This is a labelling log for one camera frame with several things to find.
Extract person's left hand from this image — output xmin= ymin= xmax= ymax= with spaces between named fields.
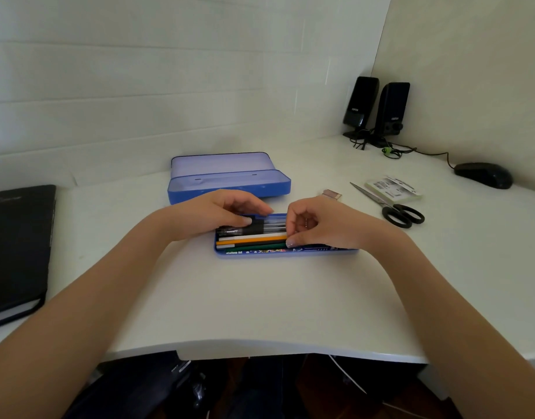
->
xmin=163 ymin=189 xmax=275 ymax=243

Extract person's right hand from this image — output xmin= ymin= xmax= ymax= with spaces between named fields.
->
xmin=285 ymin=196 xmax=382 ymax=252

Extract black pen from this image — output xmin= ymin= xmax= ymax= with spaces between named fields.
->
xmin=216 ymin=219 xmax=287 ymax=237

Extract person's right forearm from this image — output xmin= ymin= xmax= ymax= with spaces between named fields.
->
xmin=358 ymin=217 xmax=535 ymax=419

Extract person's left forearm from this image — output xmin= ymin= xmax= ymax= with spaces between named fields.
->
xmin=0 ymin=207 xmax=176 ymax=419

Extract white pencil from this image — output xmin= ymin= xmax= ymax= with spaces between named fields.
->
xmin=216 ymin=234 xmax=288 ymax=243

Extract orange pencil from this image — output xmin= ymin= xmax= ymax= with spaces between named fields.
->
xmin=215 ymin=236 xmax=288 ymax=246

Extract green pencil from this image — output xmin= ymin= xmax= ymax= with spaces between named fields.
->
xmin=226 ymin=242 xmax=290 ymax=252

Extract blue pencil case tray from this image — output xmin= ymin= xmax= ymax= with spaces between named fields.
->
xmin=213 ymin=213 xmax=359 ymax=257

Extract open blue tin pencil case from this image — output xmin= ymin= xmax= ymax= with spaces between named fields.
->
xmin=167 ymin=152 xmax=292 ymax=205

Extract white packet with barcode label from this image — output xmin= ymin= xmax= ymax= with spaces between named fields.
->
xmin=364 ymin=176 xmax=423 ymax=205

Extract black desktop speaker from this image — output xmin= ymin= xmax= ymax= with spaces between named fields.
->
xmin=342 ymin=76 xmax=380 ymax=140
xmin=369 ymin=82 xmax=411 ymax=149

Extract black bag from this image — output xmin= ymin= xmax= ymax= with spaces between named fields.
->
xmin=63 ymin=351 xmax=209 ymax=419

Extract black computer mouse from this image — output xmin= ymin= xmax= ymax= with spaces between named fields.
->
xmin=453 ymin=162 xmax=513 ymax=190

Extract black notebook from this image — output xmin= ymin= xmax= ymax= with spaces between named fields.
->
xmin=0 ymin=184 xmax=57 ymax=331

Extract black handled scissors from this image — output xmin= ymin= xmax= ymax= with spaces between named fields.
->
xmin=350 ymin=182 xmax=426 ymax=229

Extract black cable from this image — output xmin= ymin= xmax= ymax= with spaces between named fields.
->
xmin=351 ymin=128 xmax=457 ymax=170

